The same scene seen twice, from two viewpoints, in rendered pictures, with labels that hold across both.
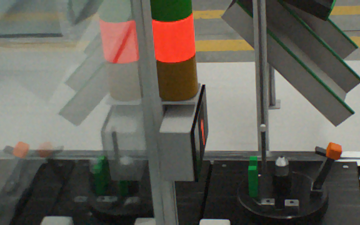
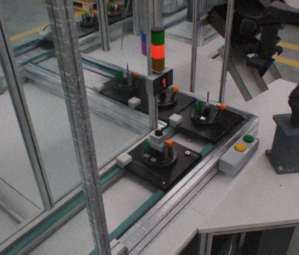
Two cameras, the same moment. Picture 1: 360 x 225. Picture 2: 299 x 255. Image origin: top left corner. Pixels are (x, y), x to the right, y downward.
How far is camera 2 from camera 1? 0.69 m
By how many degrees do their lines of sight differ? 28
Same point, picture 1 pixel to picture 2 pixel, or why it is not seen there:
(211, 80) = not seen: hidden behind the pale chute
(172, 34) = (154, 49)
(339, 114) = (247, 97)
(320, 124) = (260, 102)
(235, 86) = not seen: hidden behind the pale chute
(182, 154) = (150, 86)
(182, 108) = (158, 73)
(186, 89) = (157, 67)
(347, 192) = (228, 122)
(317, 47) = (255, 71)
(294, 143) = (244, 105)
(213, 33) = not seen: outside the picture
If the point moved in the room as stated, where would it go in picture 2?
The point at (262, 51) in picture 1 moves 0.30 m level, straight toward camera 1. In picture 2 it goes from (224, 66) to (190, 94)
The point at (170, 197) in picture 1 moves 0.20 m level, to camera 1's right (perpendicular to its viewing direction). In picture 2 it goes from (153, 100) to (198, 112)
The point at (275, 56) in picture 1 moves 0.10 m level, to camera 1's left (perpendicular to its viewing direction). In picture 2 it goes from (231, 69) to (210, 65)
